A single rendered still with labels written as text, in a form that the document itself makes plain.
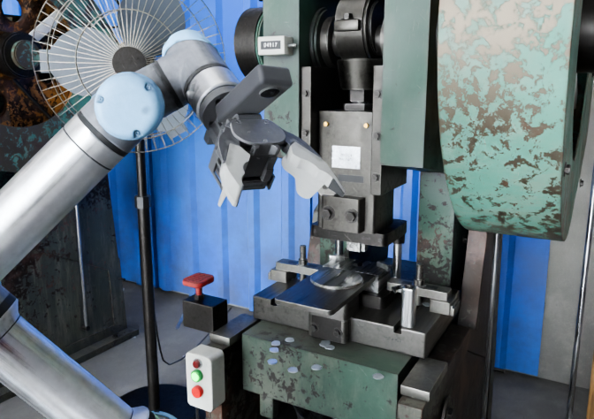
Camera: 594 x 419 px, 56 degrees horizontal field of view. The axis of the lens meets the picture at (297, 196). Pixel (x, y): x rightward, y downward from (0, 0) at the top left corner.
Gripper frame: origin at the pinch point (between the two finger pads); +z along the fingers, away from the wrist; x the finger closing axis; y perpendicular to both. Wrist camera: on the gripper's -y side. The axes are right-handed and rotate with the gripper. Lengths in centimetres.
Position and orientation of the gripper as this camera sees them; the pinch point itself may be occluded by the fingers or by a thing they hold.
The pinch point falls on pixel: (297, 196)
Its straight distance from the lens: 62.7
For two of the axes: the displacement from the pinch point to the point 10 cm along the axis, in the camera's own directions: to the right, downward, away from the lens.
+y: -3.5, 7.3, 5.9
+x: -8.2, 0.7, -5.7
